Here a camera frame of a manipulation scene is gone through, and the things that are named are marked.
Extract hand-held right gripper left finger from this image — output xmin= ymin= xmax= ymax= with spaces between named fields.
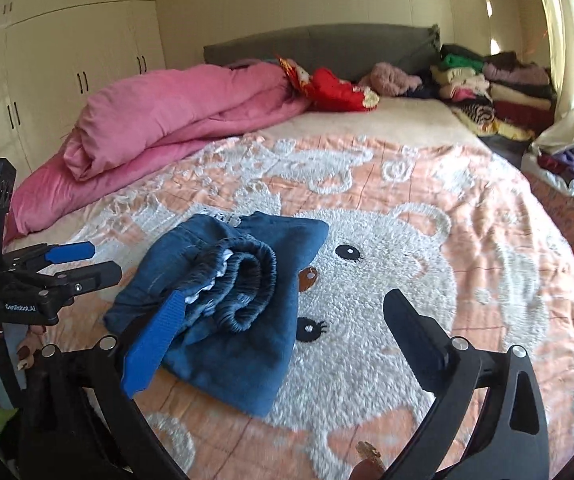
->
xmin=37 ymin=287 xmax=190 ymax=480

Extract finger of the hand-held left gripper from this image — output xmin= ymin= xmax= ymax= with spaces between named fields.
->
xmin=29 ymin=261 xmax=124 ymax=297
xmin=4 ymin=241 xmax=95 ymax=273

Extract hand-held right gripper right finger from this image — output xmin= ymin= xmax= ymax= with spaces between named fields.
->
xmin=382 ymin=287 xmax=550 ymax=480

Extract blue pants with white lace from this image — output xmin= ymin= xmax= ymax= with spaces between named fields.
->
xmin=103 ymin=211 xmax=330 ymax=418

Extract orange bear printed blanket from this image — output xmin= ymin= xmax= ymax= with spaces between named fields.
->
xmin=4 ymin=132 xmax=574 ymax=480

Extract dark cloth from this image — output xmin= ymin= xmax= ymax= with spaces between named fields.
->
xmin=0 ymin=360 xmax=132 ymax=480

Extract small brown object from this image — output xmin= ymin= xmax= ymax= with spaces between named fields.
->
xmin=349 ymin=440 xmax=386 ymax=480

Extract cream wardrobe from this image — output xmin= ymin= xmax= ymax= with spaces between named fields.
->
xmin=0 ymin=0 xmax=168 ymax=181

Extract pink quilt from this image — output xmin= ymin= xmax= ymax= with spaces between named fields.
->
xmin=4 ymin=57 xmax=318 ymax=246

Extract pink basket of clothes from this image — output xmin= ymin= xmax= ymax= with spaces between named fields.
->
xmin=522 ymin=147 xmax=574 ymax=251

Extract cream bed sheet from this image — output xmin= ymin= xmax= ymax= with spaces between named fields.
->
xmin=257 ymin=95 xmax=495 ymax=153

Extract pink plush toy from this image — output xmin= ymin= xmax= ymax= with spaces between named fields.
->
xmin=359 ymin=61 xmax=422 ymax=97

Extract stack of folded clothes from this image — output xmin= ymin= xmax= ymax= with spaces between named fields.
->
xmin=407 ymin=42 xmax=558 ymax=142

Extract grey bed headboard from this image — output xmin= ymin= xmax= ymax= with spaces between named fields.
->
xmin=203 ymin=23 xmax=442 ymax=86

